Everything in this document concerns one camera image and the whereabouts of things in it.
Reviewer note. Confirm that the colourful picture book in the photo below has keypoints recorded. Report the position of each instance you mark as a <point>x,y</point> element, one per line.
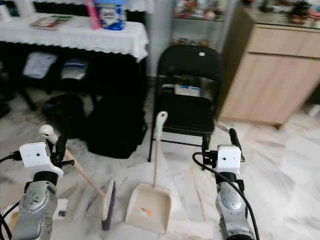
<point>51,21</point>

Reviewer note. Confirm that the dark figurine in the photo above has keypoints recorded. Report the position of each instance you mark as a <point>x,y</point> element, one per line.
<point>300,11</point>

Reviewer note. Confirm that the white printed trash box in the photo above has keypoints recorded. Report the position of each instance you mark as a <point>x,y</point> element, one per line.
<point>62,209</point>

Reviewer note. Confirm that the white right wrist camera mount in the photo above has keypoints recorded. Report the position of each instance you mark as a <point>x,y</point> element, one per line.
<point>229,157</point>

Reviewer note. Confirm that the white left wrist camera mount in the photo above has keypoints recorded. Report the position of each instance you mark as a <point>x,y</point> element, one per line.
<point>37,155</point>

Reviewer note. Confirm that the glass display shelf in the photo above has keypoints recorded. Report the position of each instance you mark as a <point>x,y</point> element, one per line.
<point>200,27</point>

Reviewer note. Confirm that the white and blue box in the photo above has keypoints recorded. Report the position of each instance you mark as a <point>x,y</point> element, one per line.
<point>185,90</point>

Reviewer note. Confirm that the silver BitRobot cover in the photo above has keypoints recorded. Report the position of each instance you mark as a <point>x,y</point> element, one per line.
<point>75,70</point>

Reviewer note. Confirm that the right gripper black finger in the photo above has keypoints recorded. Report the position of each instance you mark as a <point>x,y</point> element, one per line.
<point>234,138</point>
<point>204,145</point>

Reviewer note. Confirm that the pale blue folded cloth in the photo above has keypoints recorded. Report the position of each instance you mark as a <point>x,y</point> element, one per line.
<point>40,65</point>

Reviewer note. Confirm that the black backpack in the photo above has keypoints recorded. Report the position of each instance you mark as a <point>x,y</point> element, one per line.
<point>116,127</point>

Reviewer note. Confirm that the black folding chair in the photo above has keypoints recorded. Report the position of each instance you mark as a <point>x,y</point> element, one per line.
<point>190,62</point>

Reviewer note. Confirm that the pink bottle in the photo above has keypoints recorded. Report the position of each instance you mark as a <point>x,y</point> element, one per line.
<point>93,16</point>

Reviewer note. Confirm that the blue Love Letters tub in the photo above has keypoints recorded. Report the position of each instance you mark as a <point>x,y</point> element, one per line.
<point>111,16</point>

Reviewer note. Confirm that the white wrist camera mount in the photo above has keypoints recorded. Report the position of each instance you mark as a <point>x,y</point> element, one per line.
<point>37,155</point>
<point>229,157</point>

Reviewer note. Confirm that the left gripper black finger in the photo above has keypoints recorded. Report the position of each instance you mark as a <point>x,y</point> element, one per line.
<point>61,142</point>

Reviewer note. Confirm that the low light wood cabinet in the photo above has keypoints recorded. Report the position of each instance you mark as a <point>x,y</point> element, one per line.
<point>270,75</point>

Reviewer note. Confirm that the black piano bench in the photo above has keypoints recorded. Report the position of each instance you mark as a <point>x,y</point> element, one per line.
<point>57,85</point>

